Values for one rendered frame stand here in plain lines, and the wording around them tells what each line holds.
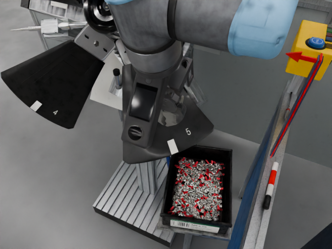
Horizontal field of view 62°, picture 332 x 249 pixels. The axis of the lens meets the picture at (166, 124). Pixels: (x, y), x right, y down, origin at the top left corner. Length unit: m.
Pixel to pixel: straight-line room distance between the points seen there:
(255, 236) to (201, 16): 0.56
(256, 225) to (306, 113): 1.04
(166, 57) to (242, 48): 0.11
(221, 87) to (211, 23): 1.39
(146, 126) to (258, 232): 0.42
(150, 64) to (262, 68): 1.19
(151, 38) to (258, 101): 1.37
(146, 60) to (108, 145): 1.58
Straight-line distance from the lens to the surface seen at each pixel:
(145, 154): 0.63
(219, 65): 1.57
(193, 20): 0.28
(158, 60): 0.36
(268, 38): 0.27
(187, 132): 0.65
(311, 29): 0.96
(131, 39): 0.33
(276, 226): 1.72
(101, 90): 0.98
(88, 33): 0.72
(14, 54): 2.94
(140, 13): 0.30
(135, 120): 0.42
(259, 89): 1.60
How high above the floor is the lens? 1.51
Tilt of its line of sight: 50 degrees down
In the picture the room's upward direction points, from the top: straight up
